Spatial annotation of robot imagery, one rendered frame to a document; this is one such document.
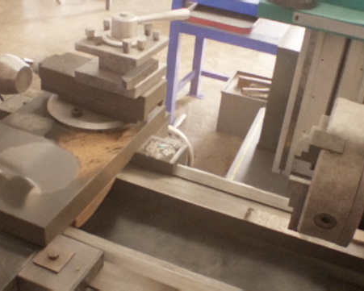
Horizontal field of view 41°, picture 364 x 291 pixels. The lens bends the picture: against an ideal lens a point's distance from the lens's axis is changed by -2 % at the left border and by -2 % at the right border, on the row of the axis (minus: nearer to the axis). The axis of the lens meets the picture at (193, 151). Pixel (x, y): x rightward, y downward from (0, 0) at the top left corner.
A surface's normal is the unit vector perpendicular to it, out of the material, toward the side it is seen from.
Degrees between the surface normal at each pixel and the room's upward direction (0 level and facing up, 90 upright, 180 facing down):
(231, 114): 90
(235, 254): 13
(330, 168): 58
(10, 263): 0
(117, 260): 48
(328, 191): 75
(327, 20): 90
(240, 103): 90
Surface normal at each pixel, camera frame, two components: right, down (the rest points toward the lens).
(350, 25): -0.32, 0.49
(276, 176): 0.11, -0.83
